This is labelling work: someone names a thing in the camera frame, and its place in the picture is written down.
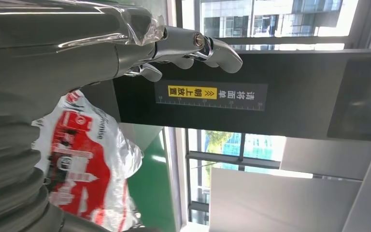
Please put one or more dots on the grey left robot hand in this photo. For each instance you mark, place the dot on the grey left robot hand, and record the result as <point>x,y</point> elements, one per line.
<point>44,57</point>

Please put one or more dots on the white red printed mail package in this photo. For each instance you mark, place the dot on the white red printed mail package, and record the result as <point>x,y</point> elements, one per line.
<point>86,166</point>

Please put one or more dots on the black weighing device with column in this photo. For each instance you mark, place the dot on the black weighing device with column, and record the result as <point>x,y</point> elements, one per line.
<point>300,96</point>

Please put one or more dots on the black yellow ruler label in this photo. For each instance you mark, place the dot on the black yellow ruler label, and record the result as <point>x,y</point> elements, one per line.
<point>211,96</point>

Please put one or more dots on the green conveyor belt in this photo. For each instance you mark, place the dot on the green conveyor belt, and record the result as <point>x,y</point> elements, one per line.
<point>155,192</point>

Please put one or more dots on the glass window with frame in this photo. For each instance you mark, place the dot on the glass window with frame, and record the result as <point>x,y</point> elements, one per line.
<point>217,150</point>
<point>268,22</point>

